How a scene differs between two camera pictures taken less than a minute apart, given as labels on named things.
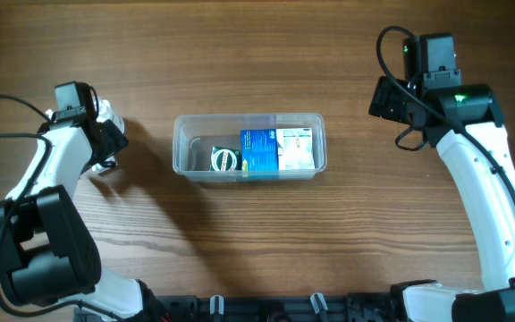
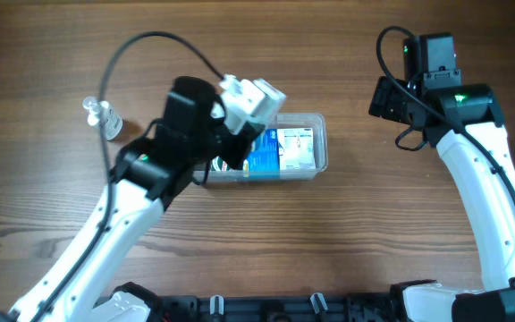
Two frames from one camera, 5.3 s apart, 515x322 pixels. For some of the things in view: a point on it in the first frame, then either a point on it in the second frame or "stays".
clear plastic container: x=221 y=147 stays
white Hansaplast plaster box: x=298 y=150 stays
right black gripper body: x=385 y=101 stays
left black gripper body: x=111 y=139 → x=238 y=146
